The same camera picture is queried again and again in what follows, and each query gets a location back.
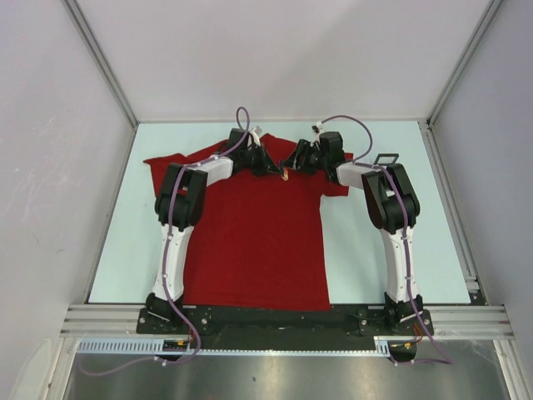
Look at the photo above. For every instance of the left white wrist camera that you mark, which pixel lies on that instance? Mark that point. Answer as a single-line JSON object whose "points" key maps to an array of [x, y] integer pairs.
{"points": [[255, 136]]}

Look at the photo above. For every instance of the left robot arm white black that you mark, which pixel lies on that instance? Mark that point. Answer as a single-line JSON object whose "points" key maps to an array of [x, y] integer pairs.
{"points": [[180, 204]]}

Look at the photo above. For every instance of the slotted cable duct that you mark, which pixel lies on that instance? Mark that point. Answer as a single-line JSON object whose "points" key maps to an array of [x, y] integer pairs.
{"points": [[173, 347]]}

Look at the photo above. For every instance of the aluminium front rail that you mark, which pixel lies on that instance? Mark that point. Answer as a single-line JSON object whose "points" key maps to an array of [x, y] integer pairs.
{"points": [[449, 322]]}

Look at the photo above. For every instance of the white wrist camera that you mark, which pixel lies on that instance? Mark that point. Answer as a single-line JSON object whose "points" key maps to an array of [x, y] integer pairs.
{"points": [[318, 128], [255, 136]]}

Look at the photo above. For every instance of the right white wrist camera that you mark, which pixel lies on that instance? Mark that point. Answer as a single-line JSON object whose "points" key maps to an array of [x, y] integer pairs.
{"points": [[318, 128]]}

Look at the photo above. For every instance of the black open small box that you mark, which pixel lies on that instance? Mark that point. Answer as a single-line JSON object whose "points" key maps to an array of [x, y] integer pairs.
{"points": [[386, 159]]}

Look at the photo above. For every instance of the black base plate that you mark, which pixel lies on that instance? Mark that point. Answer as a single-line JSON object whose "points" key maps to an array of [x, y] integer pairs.
{"points": [[158, 317]]}

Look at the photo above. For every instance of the red t-shirt garment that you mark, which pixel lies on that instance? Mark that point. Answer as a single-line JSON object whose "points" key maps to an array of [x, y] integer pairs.
{"points": [[258, 244]]}

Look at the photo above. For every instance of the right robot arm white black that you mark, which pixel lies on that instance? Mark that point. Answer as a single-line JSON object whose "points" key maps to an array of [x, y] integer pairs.
{"points": [[392, 206]]}

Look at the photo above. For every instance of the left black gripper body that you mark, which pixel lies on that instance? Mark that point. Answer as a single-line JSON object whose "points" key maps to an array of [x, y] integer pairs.
{"points": [[252, 160]]}

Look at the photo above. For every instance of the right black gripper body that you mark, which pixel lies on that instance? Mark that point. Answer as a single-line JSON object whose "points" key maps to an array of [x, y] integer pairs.
{"points": [[316, 160]]}

